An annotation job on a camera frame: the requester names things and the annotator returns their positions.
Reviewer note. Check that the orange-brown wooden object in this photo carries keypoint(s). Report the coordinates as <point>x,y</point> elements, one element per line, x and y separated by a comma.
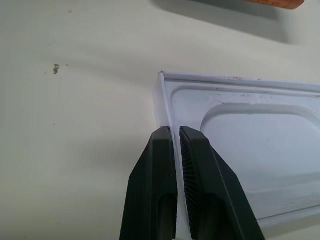
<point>282,3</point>

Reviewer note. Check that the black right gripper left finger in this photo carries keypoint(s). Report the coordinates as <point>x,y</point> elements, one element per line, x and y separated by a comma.
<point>147,187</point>

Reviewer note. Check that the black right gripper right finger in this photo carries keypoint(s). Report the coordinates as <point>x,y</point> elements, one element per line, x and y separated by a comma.
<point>215,190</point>

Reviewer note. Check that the white plastic tray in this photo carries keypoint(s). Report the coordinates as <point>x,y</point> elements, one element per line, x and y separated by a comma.
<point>250,150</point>

